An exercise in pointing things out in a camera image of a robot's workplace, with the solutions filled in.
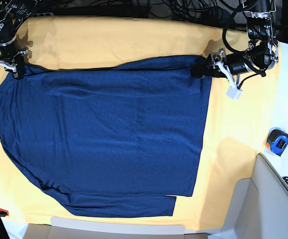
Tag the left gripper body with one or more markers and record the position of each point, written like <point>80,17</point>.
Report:
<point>219,62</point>

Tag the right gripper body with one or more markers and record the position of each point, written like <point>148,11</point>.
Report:
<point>15,63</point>

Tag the blue long-sleeve shirt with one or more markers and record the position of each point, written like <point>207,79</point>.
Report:
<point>118,142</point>

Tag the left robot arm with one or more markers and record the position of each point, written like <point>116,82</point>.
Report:
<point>262,52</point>

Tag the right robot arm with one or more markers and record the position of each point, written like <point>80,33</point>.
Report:
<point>13,14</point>

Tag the yellow table cloth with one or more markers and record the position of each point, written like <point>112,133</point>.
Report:
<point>236,130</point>

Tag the blue tape measure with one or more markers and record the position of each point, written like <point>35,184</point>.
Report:
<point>277,141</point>

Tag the white cardboard box right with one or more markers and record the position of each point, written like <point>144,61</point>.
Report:
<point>259,206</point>

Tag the white cardboard box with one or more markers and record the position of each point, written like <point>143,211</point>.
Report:
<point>259,206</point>
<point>61,228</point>

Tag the white cardboard box bottom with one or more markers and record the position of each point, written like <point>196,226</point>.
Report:
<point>61,228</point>

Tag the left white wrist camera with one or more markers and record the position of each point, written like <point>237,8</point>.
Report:
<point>234,93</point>

